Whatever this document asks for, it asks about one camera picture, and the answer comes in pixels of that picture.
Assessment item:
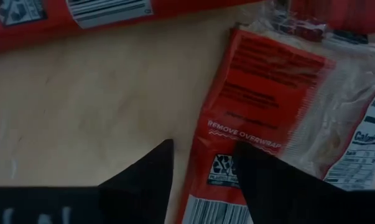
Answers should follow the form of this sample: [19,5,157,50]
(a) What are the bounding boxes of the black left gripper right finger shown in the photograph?
[233,141,346,224]

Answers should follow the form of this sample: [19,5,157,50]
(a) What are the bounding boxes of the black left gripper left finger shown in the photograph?
[98,139,175,224]

